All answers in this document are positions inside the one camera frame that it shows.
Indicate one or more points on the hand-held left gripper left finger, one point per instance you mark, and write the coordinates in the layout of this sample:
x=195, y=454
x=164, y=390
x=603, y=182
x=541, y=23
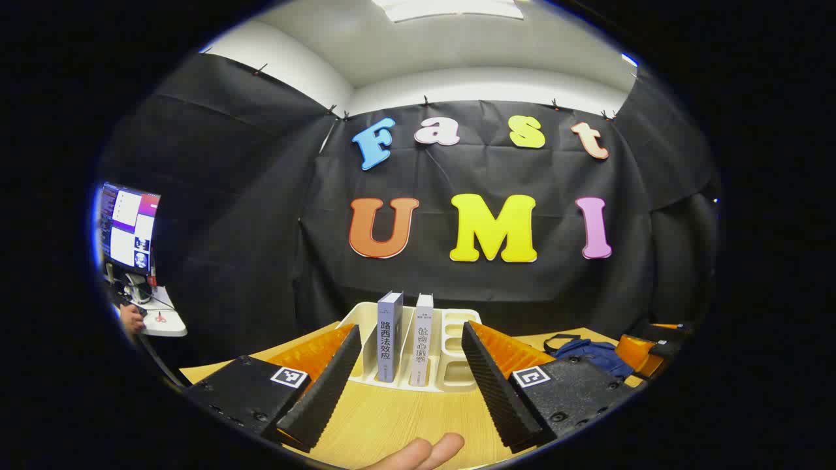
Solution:
x=323, y=391

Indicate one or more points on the white book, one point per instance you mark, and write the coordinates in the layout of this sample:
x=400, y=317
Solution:
x=421, y=346

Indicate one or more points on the blue schoolbag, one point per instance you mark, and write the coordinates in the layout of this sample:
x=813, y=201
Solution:
x=591, y=352

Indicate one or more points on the black backdrop cloth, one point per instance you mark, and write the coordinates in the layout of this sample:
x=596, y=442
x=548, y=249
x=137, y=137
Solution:
x=261, y=215

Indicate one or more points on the ceiling light panel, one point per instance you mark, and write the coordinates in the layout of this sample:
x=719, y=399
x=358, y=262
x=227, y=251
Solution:
x=450, y=8

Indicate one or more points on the blue-grey book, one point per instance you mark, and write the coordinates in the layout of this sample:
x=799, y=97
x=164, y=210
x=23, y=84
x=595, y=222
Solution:
x=388, y=339

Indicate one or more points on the cream white bookshelf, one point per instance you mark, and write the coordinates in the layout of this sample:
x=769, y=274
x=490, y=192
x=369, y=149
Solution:
x=450, y=375

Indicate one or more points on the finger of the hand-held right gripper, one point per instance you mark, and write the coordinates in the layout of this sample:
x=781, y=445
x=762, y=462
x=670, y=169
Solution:
x=630, y=352

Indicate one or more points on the computer monitor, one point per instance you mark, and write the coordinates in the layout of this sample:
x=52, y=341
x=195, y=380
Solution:
x=127, y=225

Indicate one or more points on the white side table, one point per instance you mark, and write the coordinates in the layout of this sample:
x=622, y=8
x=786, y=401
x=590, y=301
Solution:
x=166, y=323

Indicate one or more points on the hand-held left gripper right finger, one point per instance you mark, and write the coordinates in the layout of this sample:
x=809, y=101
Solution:
x=493, y=391

